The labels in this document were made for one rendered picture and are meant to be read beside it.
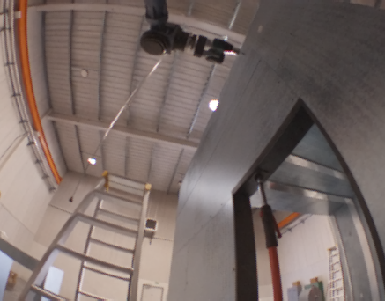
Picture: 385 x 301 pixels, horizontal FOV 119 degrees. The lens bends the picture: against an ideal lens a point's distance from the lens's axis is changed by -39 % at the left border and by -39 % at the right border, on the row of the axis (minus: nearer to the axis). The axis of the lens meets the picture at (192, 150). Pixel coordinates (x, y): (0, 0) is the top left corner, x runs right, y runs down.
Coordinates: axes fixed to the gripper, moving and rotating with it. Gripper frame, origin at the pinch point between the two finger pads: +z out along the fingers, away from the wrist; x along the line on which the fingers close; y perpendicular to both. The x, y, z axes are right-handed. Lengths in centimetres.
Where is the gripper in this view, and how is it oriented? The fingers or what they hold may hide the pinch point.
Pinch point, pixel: (217, 51)
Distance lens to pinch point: 116.1
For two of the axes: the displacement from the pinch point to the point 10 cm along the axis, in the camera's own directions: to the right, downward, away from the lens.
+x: -2.6, 9.6, 1.0
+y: -1.2, -1.4, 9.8
